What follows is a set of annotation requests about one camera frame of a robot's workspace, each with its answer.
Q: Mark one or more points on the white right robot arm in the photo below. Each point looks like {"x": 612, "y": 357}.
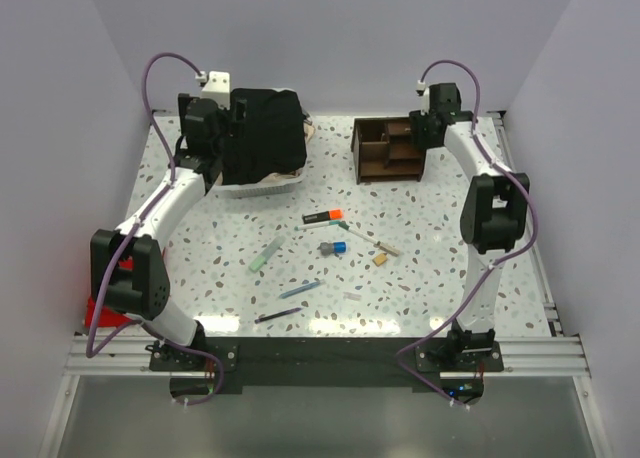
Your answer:
{"x": 493, "y": 216}

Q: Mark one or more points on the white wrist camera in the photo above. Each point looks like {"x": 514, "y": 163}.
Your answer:
{"x": 215, "y": 85}
{"x": 423, "y": 92}

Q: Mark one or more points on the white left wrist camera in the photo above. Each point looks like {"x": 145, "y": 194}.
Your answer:
{"x": 215, "y": 85}

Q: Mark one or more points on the red cloth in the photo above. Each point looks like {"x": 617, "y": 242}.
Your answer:
{"x": 108, "y": 318}

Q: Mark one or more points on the small clear pen cap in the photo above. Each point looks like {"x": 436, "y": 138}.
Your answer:
{"x": 352, "y": 296}

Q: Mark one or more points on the orange black highlighter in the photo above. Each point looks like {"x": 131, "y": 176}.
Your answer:
{"x": 318, "y": 217}

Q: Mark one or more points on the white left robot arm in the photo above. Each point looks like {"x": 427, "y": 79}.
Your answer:
{"x": 128, "y": 271}

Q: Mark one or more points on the thin white green pen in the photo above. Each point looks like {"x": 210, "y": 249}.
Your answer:
{"x": 316, "y": 225}

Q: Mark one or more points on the white marker green cap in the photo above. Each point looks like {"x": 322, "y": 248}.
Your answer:
{"x": 375, "y": 242}

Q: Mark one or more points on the dark purple pen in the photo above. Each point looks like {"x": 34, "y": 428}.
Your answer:
{"x": 277, "y": 315}

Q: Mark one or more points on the blue pen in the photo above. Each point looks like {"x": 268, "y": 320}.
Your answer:
{"x": 303, "y": 288}

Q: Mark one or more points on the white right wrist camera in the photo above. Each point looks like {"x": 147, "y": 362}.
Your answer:
{"x": 423, "y": 92}

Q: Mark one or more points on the aluminium front rail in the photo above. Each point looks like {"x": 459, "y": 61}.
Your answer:
{"x": 522, "y": 357}

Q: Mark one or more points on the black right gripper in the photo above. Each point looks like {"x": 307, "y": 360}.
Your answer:
{"x": 417, "y": 120}

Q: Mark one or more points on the black cloth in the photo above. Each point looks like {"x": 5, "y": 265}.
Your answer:
{"x": 274, "y": 123}

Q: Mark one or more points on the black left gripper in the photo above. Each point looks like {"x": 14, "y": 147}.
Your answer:
{"x": 236, "y": 127}

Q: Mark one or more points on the yellow square eraser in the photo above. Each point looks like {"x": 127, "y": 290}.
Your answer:
{"x": 380, "y": 259}

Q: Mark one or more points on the brown wooden desk organizer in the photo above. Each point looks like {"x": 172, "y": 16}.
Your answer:
{"x": 383, "y": 150}

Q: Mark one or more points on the white plastic basket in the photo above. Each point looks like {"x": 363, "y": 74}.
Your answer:
{"x": 256, "y": 189}

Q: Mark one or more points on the light green highlighter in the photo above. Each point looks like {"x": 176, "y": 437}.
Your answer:
{"x": 262, "y": 258}

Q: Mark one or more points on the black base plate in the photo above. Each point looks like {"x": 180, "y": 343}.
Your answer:
{"x": 232, "y": 364}

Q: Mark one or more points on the beige long eraser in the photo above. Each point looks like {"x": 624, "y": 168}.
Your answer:
{"x": 388, "y": 249}

